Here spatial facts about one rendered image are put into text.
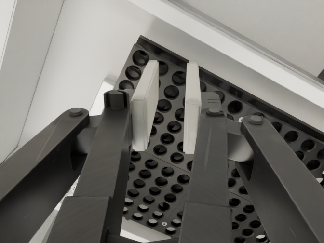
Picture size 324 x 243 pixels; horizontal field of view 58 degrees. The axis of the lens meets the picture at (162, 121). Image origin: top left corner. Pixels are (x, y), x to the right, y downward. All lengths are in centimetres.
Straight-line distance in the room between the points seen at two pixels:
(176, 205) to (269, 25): 24
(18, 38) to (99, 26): 9
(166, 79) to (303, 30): 21
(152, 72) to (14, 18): 11
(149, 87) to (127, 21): 15
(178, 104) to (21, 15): 14
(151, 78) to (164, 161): 13
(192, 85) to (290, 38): 25
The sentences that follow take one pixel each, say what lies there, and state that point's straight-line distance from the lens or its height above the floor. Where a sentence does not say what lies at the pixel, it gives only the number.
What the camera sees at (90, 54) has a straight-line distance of 32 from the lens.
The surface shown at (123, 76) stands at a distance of 25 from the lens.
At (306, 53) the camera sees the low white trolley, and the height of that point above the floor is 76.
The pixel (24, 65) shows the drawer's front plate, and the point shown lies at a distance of 29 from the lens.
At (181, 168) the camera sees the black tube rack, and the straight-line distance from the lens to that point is 29.
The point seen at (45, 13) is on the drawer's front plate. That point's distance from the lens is 29.
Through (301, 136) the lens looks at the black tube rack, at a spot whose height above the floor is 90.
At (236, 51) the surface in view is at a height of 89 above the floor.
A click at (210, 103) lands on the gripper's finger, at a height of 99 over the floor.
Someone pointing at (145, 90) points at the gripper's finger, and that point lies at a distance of 15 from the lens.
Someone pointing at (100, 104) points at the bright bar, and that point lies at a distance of 32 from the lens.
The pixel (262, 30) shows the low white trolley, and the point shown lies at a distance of 39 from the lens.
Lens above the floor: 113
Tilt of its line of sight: 62 degrees down
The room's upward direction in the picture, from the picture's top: 171 degrees counter-clockwise
